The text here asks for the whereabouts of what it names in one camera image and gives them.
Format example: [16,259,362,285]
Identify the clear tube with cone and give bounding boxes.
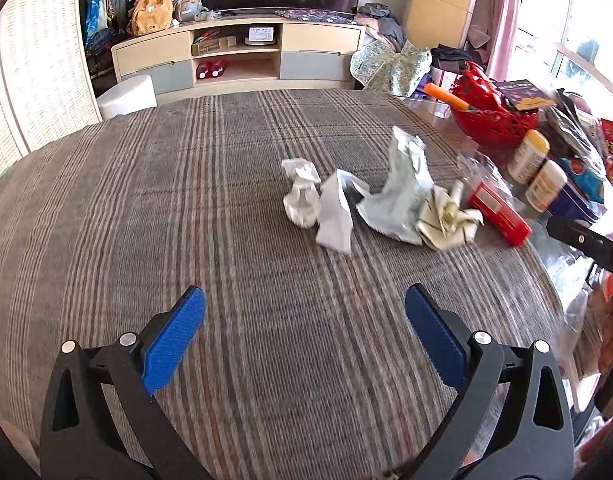
[442,180,464,224]

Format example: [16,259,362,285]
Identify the cream wrapper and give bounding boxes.
[416,180,483,252]

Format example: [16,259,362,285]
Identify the silver foil sachet wrapper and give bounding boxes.
[357,126,433,245]

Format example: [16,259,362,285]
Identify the white tissue piece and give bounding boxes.
[315,169,369,255]

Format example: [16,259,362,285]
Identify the white paper ball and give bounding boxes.
[280,158,321,229]

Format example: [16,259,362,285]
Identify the blue cookie tin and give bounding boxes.
[547,181,606,226]

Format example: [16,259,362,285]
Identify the white cap supplement bottle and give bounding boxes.
[525,159,568,212]

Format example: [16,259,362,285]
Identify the yellow cap white bottle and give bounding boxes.
[507,129,551,184]

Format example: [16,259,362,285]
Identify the clear plastic bag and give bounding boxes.
[456,152,512,198]

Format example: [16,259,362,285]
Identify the red openwork basket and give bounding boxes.
[450,61,539,148]

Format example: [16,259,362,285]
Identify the pink curtain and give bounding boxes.
[488,0,521,80]

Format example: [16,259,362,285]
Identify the floral fabric bundle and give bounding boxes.
[350,40,433,98]

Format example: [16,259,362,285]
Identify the beige standing air conditioner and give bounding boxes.
[405,0,476,49]

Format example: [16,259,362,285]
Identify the grey plaid tablecloth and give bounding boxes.
[0,90,561,479]

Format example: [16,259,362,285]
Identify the white round stool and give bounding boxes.
[97,75,157,120]

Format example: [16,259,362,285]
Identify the woven bamboo folding screen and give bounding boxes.
[0,0,101,177]

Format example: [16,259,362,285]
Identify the beige TV cabinet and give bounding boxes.
[111,13,364,104]

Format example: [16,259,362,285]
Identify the yellow plush backpack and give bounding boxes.
[128,0,174,37]

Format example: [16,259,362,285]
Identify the black coat rack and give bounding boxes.
[80,0,128,55]

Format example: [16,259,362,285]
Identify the orange handled tool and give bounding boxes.
[424,82,474,112]

